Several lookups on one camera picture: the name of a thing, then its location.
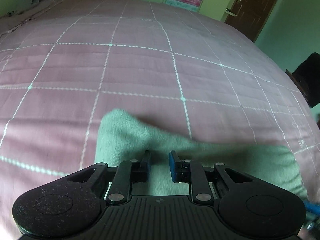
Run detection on person's right hand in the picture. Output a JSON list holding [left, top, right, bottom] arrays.
[[298, 222, 320, 240]]

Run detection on pink checked bedsheet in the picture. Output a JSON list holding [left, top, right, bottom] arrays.
[[1, 0, 319, 239]]

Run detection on dark brown wooden door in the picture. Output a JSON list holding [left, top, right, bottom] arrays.
[[225, 0, 277, 42]]

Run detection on grey-green pants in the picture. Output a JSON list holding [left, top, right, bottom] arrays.
[[94, 108, 309, 202]]

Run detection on black chair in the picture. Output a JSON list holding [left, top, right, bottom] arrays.
[[285, 52, 319, 108]]

